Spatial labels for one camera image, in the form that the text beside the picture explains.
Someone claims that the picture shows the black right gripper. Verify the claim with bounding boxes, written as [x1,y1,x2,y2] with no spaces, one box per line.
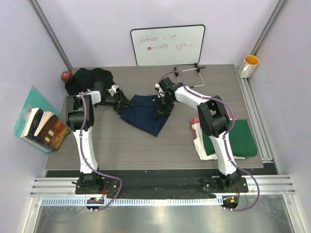
[155,96,174,120]

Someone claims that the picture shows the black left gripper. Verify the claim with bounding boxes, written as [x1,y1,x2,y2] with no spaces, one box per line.
[96,91,135,115]

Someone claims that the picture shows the navy blue t shirt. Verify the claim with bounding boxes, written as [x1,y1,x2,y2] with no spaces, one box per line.
[120,95,170,136]

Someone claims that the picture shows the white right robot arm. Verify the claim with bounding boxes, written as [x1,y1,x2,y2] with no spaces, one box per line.
[155,77,241,192]

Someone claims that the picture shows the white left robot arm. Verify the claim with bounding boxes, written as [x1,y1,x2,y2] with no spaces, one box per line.
[66,82,132,194]

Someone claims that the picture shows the folded pink t shirt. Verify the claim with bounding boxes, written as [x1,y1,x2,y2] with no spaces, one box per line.
[190,117,200,138]

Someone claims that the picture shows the black t shirt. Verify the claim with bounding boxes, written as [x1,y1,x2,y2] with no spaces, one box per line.
[65,68,115,95]

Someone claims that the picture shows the folded white t shirt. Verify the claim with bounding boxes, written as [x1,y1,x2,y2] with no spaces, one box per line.
[192,122,245,161]

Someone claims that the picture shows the small whiteboard with red writing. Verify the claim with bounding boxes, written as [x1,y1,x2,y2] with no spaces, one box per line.
[130,24,206,67]

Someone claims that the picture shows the small red cube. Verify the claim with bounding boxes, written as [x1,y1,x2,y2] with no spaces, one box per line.
[61,71,73,82]

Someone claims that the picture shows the brown cover paperback book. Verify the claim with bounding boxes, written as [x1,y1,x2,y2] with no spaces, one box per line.
[34,111,70,151]

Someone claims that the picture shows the dark blue paperback book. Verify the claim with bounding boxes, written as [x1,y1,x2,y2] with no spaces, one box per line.
[21,108,51,153]

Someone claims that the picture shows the folded green t shirt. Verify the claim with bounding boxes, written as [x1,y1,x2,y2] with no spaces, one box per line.
[202,119,258,160]

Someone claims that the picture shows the teal plastic folder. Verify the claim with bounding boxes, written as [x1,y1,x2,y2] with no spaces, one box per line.
[13,86,60,154]

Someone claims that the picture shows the white mug yellow inside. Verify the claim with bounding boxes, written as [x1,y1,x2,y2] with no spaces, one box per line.
[238,55,259,78]

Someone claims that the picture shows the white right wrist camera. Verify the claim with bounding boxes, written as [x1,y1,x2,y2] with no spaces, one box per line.
[155,83,165,98]

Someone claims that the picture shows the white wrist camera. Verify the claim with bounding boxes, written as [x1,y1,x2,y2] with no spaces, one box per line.
[108,84,120,96]
[155,83,165,98]

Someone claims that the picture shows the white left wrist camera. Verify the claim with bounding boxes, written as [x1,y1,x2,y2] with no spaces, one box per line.
[108,84,120,96]

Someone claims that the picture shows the black wire stand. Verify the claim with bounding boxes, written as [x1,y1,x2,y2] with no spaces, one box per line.
[173,63,206,88]

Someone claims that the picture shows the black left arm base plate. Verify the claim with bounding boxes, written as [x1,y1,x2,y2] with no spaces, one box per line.
[71,178,120,195]

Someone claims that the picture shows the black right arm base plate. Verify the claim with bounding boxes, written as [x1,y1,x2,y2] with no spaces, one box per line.
[199,177,249,194]

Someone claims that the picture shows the white perforated cable tray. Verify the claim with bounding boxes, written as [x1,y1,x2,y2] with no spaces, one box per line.
[41,196,223,207]

